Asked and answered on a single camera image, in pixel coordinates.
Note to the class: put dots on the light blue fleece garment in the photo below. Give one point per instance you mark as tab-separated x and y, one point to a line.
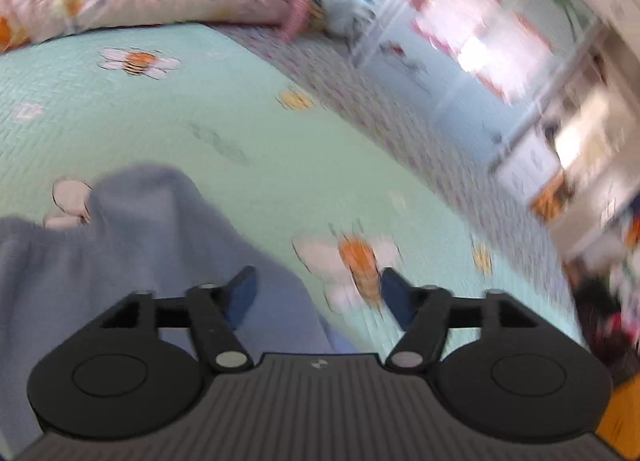
125	251

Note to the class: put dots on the dotted bed sheet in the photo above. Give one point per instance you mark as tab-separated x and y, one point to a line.
380	101

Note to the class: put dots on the sliding door wardrobe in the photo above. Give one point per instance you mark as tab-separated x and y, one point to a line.
440	86

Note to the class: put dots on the wooden chair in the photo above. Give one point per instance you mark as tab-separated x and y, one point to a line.
552	198

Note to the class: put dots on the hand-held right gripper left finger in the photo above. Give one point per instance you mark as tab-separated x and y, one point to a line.
242	296

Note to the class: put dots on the green bee print bed mat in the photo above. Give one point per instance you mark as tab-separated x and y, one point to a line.
225	106

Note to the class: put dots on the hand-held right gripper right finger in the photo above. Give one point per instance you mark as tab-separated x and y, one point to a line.
397	298

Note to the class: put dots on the pink bordered poster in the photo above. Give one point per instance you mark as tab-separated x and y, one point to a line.
440	6
515	61

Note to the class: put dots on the white drawer cabinet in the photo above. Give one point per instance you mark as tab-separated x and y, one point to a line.
530	161

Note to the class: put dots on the wooden cabinet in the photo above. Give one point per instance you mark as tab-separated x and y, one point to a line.
622	416

